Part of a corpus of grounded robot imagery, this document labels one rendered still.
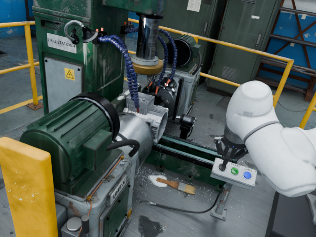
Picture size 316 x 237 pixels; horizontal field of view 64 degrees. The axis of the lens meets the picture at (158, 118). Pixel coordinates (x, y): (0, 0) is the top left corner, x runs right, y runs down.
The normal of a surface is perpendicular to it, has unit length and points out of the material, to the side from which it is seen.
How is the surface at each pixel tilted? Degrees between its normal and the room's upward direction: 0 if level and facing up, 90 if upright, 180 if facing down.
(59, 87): 90
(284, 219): 2
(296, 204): 2
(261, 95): 33
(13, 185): 90
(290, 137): 27
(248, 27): 90
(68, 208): 89
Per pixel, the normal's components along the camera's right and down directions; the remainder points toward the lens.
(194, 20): -0.50, 0.37
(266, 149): -0.69, -0.19
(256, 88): -0.01, -0.58
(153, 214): 0.14, -0.86
